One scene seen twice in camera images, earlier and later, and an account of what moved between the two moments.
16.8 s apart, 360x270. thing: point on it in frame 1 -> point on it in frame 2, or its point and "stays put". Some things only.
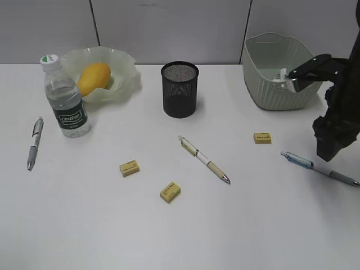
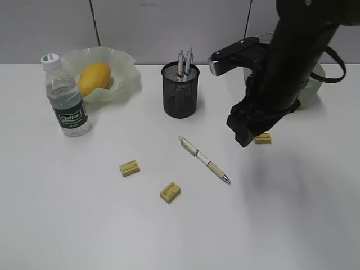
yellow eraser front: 170,193 stays put
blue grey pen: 308,164 -> 189,61
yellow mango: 94,75 stays put
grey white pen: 37,130 -> 180,74
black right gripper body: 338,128 -> 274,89
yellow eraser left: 129,168 stays put
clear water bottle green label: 65,95 stays put
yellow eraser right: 262,138 stays put
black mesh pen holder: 180,89 stays put
